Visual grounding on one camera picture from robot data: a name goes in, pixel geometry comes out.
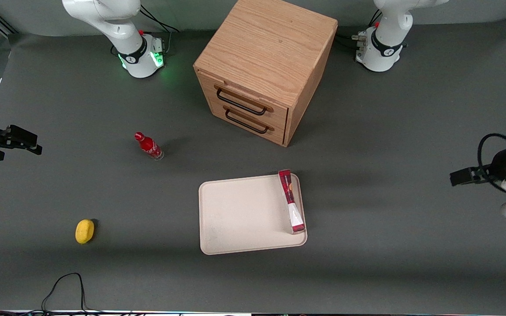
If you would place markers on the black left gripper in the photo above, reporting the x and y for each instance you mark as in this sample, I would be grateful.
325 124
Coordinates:
497 167

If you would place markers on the red cookie box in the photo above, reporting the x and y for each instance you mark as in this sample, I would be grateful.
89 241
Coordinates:
291 202

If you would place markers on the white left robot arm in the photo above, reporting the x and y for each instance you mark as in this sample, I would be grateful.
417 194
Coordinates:
389 26

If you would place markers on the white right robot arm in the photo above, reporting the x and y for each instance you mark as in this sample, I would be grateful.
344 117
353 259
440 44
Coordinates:
117 26

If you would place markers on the beige plastic tray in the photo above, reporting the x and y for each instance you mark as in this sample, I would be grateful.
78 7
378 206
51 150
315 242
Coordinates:
244 215

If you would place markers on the yellow lemon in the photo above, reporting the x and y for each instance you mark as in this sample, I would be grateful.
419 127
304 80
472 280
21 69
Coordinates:
84 231

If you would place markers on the dark grey table mat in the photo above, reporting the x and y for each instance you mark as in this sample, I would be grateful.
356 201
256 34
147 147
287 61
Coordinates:
367 245

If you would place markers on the red cola bottle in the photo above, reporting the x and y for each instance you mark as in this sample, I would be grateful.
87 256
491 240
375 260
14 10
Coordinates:
149 146

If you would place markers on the light wooden drawer cabinet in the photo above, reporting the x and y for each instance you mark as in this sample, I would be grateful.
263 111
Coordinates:
266 48

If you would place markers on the aluminium frame rail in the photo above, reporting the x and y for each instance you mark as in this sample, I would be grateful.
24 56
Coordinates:
1 21

